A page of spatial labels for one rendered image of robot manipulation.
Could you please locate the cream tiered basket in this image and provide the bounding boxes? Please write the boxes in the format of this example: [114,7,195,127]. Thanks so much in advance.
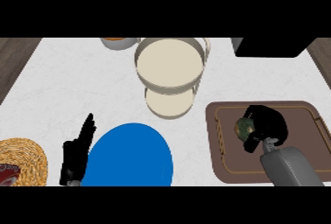
[133,38,213,120]

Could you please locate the red packet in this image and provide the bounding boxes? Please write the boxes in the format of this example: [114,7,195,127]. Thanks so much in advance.
[0,163,22,187]

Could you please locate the black appliance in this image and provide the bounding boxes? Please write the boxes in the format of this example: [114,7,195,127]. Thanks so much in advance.
[230,38,318,59]

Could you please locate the grey bowl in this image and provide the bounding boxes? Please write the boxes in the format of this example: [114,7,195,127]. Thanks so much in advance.
[99,38,142,51]

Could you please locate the brown tray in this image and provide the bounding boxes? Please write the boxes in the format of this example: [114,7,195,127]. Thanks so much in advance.
[204,100,331,185]

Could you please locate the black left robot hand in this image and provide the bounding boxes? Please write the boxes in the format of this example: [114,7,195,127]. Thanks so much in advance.
[58,112,99,186]

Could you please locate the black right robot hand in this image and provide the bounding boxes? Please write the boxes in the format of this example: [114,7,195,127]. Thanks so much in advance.
[242,104,290,154]

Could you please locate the wicker basket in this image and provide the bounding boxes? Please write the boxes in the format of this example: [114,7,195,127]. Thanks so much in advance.
[0,137,49,187]

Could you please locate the green squash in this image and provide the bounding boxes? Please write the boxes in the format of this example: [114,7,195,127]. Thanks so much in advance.
[233,116,257,144]

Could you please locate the blue round plate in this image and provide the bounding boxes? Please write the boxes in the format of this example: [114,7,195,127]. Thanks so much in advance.
[80,122,174,187]

